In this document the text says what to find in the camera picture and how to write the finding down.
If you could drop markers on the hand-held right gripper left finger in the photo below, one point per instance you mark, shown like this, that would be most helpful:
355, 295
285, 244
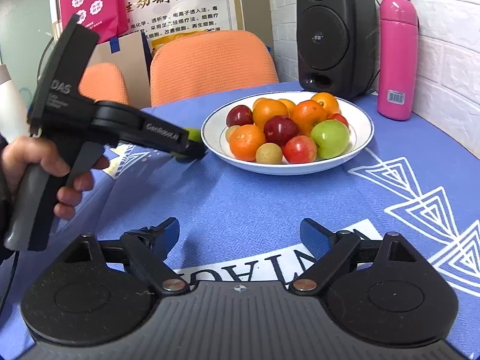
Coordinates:
167, 234

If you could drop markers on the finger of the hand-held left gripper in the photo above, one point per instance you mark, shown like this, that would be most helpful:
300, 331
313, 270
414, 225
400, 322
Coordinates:
165, 133

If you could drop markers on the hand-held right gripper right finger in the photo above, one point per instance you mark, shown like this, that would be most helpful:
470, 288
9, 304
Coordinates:
315, 238

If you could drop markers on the green apple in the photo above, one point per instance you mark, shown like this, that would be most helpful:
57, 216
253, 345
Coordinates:
194, 134
330, 139

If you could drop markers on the dark red plum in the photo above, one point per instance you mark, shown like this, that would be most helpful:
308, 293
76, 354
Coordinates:
280, 130
239, 116

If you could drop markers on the mandarin orange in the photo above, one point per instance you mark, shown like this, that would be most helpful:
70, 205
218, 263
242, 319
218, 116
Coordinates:
247, 143
308, 116

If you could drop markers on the pinkish red plum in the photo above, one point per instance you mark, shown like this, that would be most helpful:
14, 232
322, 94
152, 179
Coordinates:
299, 150

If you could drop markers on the tan longan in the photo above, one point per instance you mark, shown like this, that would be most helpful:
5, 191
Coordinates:
269, 153

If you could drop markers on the white plate with blue rim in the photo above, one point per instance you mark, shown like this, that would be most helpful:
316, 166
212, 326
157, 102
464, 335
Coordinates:
352, 146

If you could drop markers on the small red plum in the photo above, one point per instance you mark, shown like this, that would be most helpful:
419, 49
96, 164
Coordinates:
340, 119

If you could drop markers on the large orange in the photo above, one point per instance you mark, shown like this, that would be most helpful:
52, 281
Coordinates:
327, 102

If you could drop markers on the person's left forearm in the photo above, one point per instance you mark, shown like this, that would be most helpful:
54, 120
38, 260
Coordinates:
3, 210

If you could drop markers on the person's left hand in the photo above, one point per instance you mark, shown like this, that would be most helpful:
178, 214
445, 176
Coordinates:
37, 153

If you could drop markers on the narrow orange chair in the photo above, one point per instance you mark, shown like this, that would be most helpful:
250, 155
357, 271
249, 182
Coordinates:
105, 82

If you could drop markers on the white bottle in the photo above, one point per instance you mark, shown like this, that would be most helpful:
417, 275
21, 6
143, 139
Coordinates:
11, 108

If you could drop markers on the wide orange chair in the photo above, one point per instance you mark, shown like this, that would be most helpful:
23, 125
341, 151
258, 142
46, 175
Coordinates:
213, 63

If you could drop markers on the pink tote bag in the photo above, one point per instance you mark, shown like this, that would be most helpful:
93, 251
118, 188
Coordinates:
93, 7

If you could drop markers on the black loudspeaker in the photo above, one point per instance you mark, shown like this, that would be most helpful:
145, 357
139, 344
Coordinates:
322, 37

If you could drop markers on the pink thermos bottle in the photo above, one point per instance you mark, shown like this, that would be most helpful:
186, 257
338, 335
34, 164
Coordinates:
397, 56

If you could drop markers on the framed wall poster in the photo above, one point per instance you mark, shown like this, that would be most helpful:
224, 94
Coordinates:
180, 7

